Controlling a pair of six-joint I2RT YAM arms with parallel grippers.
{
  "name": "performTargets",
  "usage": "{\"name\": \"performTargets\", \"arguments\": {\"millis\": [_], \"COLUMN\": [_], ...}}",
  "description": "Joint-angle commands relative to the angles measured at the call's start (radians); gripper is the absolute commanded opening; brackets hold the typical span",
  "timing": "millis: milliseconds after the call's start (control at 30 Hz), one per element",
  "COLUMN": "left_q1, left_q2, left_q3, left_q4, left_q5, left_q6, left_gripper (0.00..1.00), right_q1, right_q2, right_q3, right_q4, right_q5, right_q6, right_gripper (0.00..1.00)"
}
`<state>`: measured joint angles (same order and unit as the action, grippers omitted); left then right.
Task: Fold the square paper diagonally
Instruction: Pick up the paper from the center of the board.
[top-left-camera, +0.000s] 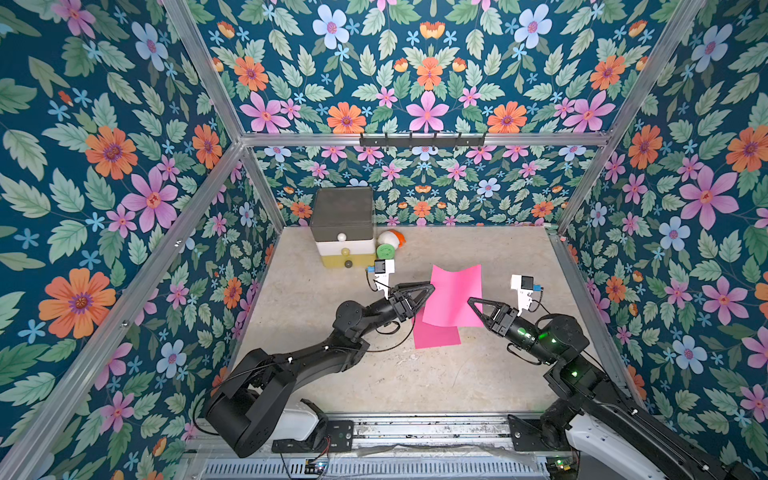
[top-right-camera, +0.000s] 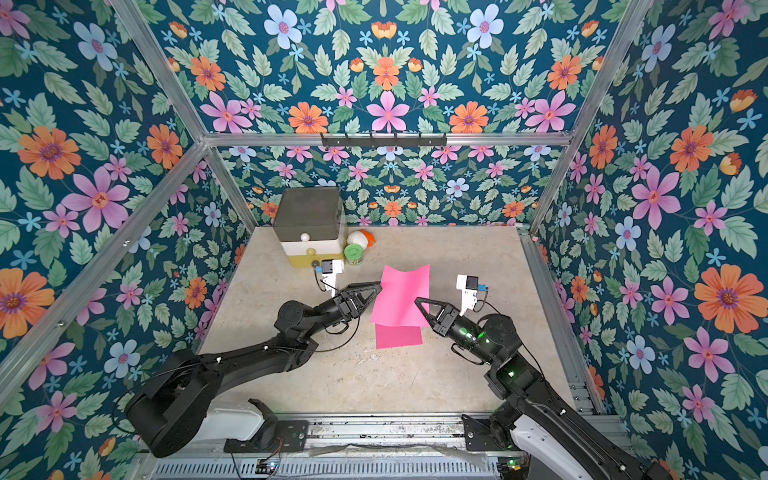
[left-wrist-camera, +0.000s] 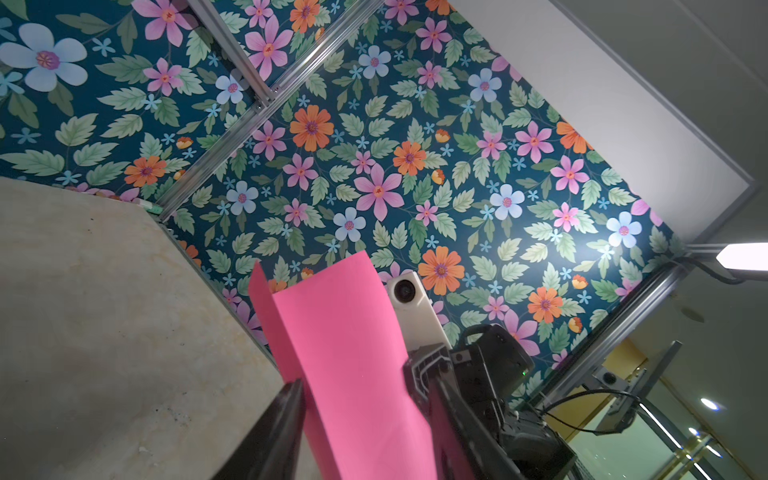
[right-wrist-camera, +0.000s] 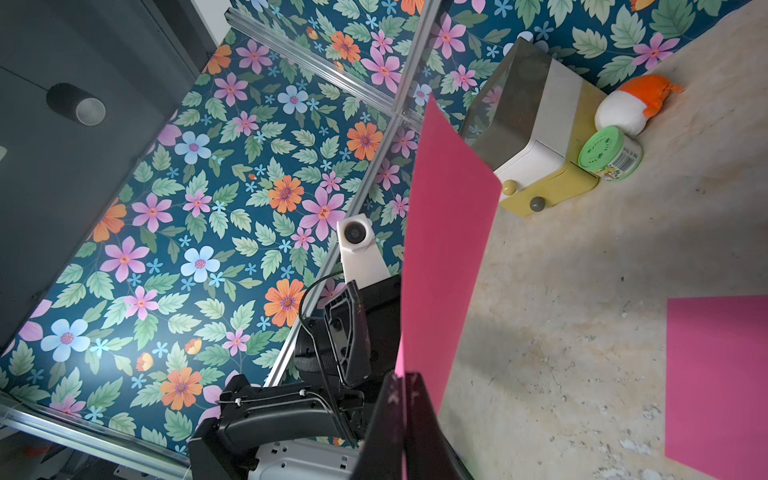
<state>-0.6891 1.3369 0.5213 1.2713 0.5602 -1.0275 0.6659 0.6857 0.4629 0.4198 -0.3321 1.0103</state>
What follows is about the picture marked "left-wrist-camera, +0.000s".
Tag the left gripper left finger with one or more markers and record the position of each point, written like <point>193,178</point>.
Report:
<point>270,450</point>

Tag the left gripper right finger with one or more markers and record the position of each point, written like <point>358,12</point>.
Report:
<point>463,448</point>

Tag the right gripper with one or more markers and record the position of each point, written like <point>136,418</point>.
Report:
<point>490,364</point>

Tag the pink square paper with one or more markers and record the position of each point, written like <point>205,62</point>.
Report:
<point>337,333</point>

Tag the green marker pen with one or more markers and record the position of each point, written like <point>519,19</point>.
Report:
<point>149,206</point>

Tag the ceiling lamp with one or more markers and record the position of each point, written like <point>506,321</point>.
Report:
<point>752,257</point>

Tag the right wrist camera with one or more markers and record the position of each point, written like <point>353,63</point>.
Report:
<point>418,322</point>

